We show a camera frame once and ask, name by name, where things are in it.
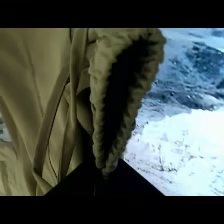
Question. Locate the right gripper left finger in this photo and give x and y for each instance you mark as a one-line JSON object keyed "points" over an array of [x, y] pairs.
{"points": [[78, 182]]}

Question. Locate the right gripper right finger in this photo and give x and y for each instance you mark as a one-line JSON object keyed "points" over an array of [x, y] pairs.
{"points": [[133, 181]]}

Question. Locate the khaki garment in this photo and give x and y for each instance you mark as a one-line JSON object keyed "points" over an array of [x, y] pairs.
{"points": [[40, 100]]}

